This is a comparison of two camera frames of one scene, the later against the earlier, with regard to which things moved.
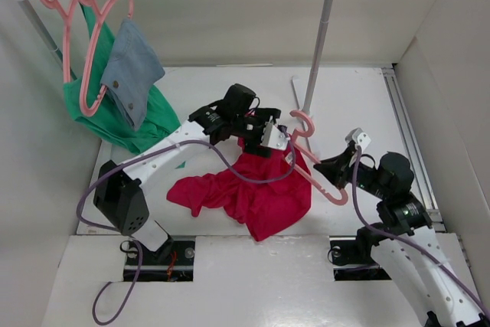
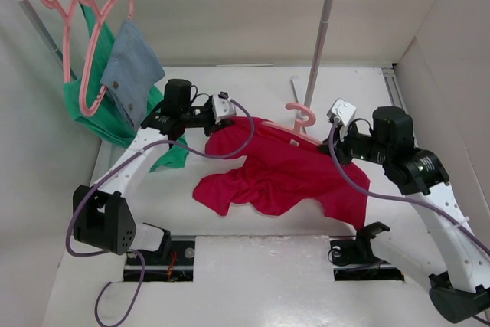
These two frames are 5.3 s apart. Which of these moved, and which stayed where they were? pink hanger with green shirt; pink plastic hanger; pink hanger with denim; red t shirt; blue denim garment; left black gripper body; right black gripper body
Moved: left black gripper body; right black gripper body; red t shirt; pink plastic hanger
Stayed: blue denim garment; pink hanger with green shirt; pink hanger with denim
